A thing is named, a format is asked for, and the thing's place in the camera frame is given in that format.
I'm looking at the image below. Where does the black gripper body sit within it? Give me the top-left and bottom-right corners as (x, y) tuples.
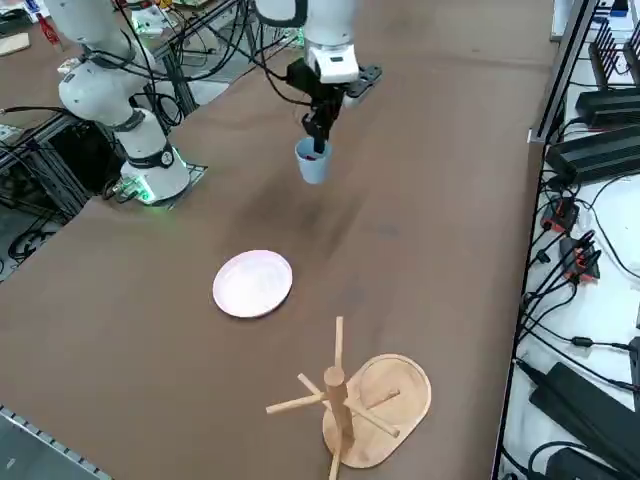
(309, 82), (346, 121)

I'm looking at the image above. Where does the blue plastic cup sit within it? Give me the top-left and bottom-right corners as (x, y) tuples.
(293, 138), (335, 186)

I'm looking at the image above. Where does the pink plate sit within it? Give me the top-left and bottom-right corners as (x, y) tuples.
(212, 249), (295, 320)

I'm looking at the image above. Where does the wooden cup rack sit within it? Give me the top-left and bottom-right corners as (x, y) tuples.
(264, 314), (434, 480)

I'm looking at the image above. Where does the black red power strip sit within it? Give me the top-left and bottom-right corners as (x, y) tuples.
(558, 236), (601, 282)
(541, 196), (581, 234)

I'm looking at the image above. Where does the ribbed black power brick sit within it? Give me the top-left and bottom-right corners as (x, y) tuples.
(544, 124), (640, 187)

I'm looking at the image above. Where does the black peg rack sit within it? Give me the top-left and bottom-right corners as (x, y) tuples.
(588, 22), (640, 94)

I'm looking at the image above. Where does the red tool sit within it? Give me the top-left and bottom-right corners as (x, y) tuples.
(37, 12), (65, 52)

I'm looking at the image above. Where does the wooden board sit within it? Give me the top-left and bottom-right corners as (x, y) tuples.
(0, 32), (32, 57)

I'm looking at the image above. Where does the long black power adapter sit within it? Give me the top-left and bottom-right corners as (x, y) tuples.
(528, 360), (640, 471)

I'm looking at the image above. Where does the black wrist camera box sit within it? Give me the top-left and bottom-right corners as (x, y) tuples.
(287, 58), (321, 96)

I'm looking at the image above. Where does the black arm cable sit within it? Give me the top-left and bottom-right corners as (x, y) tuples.
(247, 0), (321, 109)

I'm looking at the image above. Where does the aluminium table edge rail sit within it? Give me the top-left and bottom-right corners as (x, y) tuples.
(528, 0), (601, 146)

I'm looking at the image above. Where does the black cable with ferrite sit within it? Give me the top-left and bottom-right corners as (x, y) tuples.
(519, 299), (636, 354)

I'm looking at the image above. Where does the grey metal rail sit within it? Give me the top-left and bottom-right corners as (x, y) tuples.
(0, 403), (114, 480)

